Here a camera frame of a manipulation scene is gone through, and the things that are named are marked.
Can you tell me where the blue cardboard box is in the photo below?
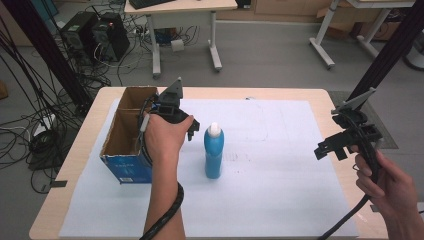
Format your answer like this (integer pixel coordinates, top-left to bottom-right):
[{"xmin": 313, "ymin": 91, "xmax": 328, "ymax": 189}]
[{"xmin": 99, "ymin": 86, "xmax": 160, "ymax": 185}]

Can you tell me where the black computer tower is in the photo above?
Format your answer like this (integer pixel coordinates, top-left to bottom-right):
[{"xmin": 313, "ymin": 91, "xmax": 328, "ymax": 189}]
[{"xmin": 59, "ymin": 11, "xmax": 131, "ymax": 64}]

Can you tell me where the bundle of black cables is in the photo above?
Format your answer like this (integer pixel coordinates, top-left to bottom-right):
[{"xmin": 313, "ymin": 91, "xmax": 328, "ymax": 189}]
[{"xmin": 0, "ymin": 19, "xmax": 113, "ymax": 194}]

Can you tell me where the white box on floor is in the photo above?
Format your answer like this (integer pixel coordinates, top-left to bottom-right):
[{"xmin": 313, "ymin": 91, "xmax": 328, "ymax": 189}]
[{"xmin": 170, "ymin": 39, "xmax": 186, "ymax": 53}]

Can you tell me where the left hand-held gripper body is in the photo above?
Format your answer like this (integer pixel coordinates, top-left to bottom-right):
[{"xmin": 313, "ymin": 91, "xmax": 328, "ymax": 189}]
[{"xmin": 138, "ymin": 77, "xmax": 196, "ymax": 134}]

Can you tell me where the white desk frame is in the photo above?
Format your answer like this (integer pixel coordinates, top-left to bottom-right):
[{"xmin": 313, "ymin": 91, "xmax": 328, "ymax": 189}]
[{"xmin": 308, "ymin": 0, "xmax": 416, "ymax": 70}]

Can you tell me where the black metal stand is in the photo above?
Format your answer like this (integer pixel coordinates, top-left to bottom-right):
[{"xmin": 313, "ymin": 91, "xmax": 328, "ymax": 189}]
[
  {"xmin": 2, "ymin": 0, "xmax": 94, "ymax": 114},
  {"xmin": 346, "ymin": 0, "xmax": 424, "ymax": 109}
]

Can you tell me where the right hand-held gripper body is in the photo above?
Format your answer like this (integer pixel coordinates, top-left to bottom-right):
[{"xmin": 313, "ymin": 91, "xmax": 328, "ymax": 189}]
[{"xmin": 326, "ymin": 87, "xmax": 383, "ymax": 158}]

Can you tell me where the wooden desk with white legs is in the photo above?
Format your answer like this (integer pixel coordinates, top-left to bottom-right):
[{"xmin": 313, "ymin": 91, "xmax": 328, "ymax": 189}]
[{"xmin": 123, "ymin": 0, "xmax": 239, "ymax": 80}]

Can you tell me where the black keyboard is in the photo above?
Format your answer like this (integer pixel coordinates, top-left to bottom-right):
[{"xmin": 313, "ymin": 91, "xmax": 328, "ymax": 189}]
[{"xmin": 128, "ymin": 0, "xmax": 178, "ymax": 10}]

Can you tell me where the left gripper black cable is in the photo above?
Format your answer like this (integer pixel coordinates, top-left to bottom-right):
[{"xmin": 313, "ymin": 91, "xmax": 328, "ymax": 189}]
[{"xmin": 138, "ymin": 181, "xmax": 185, "ymax": 240}]

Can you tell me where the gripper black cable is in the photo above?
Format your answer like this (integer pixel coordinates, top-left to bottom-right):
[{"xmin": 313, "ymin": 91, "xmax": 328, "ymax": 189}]
[
  {"xmin": 138, "ymin": 181, "xmax": 185, "ymax": 240},
  {"xmin": 318, "ymin": 111, "xmax": 381, "ymax": 240}
]

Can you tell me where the white power strip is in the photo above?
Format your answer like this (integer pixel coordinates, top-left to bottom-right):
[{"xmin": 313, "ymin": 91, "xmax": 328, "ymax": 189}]
[{"xmin": 32, "ymin": 113, "xmax": 57, "ymax": 138}]

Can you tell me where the white paper sheet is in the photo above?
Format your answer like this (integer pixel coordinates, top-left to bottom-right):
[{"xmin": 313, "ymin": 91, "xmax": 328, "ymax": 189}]
[{"xmin": 58, "ymin": 97, "xmax": 359, "ymax": 239}]

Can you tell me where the person's right hand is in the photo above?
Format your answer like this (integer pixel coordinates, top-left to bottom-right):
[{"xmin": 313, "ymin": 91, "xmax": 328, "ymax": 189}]
[{"xmin": 350, "ymin": 144, "xmax": 422, "ymax": 228}]

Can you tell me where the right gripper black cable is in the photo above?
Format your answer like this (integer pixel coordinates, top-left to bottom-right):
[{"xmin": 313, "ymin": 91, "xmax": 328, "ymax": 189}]
[{"xmin": 318, "ymin": 111, "xmax": 381, "ymax": 240}]

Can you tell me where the person's left hand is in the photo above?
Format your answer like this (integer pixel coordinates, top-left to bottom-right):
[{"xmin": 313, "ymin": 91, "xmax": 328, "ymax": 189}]
[{"xmin": 143, "ymin": 112, "xmax": 195, "ymax": 164}]

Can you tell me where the blue bottle with white cap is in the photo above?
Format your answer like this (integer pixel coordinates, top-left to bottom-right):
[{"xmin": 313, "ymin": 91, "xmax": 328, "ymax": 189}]
[{"xmin": 203, "ymin": 121, "xmax": 225, "ymax": 180}]

